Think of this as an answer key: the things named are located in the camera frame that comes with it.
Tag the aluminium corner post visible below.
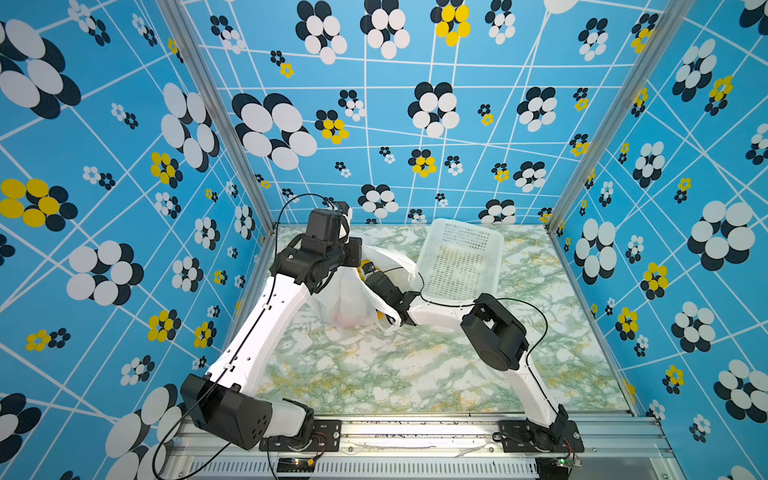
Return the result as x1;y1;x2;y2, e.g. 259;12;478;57
546;0;695;238
158;0;275;238

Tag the aluminium front rail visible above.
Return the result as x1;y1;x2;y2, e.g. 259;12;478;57
164;413;685;479

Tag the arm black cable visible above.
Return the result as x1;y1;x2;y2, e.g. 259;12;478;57
383;266;551;415
151;192;337;480

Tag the red orange fruit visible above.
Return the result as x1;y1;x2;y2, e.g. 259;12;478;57
334;305;367;327

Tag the white plastic bag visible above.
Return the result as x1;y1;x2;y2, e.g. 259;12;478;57
308;246;417;331

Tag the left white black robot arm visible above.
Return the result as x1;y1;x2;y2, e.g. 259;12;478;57
181;202;362;450

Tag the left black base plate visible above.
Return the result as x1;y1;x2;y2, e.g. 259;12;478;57
258;419;342;453

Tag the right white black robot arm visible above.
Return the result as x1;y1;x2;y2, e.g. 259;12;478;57
363;271;568;437

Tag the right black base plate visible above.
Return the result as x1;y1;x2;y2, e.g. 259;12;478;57
492;420;585;455

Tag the left aluminium corner post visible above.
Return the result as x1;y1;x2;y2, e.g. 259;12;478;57
158;0;275;238

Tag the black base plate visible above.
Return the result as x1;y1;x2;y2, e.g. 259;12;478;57
258;419;342;453
492;420;585;455

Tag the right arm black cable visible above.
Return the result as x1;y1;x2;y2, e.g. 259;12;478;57
383;266;551;415

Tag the right aluminium corner post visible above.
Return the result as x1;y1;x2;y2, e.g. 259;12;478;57
546;0;695;238

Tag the yellow fruit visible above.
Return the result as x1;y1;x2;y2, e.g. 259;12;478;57
357;260;377;281

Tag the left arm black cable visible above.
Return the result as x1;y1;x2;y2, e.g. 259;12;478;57
151;192;337;480

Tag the white plastic basket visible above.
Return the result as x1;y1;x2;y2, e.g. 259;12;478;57
417;219;504;304

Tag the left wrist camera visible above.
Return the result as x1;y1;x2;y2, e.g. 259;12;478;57
332;201;354;223

